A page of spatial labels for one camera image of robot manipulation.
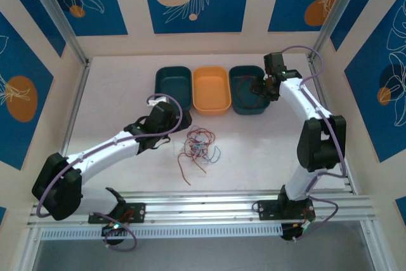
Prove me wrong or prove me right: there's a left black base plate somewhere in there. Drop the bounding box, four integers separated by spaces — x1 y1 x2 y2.
88 202 147 224

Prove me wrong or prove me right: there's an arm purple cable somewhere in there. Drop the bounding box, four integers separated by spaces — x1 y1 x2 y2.
280 45 348 196
37 93 184 218

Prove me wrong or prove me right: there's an aluminium corner post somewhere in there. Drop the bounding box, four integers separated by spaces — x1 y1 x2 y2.
309 0 370 62
23 0 90 66

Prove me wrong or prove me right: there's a white slotted cable duct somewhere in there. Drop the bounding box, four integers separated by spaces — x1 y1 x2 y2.
40 223 283 241

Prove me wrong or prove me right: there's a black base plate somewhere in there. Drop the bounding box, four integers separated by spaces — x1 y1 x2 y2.
88 202 147 224
255 199 317 221

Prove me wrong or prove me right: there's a thin white cable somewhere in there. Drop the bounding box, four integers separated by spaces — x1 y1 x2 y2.
190 134 207 152
176 140 193 158

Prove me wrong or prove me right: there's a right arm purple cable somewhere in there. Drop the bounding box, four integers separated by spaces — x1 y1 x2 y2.
280 45 348 196

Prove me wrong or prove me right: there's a thin red cable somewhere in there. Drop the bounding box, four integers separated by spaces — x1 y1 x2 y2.
185 127 219 152
237 75 270 109
176 149 209 186

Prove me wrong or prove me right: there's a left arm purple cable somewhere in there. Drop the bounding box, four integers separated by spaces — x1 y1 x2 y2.
37 93 184 218

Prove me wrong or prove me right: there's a dark teal plastic bin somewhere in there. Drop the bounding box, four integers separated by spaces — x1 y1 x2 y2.
228 65 271 116
154 66 193 116

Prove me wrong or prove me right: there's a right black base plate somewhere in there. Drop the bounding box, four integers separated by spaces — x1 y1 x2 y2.
255 199 317 221

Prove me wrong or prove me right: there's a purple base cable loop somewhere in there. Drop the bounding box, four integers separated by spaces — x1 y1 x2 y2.
290 199 339 244
103 212 138 251

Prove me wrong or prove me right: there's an orange plastic bin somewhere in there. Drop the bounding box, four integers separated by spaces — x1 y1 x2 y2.
192 66 232 117

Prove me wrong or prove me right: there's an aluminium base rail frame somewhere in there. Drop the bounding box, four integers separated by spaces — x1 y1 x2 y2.
27 188 372 230

